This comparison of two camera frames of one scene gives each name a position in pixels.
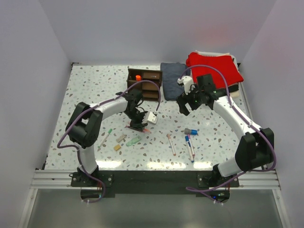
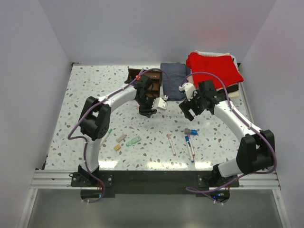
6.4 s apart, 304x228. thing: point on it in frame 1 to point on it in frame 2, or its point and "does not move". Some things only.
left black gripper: x=139 y=125 to x=147 y=112
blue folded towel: x=171 y=72 does not move
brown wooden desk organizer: x=150 y=91 does not move
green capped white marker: x=104 y=137 does not move
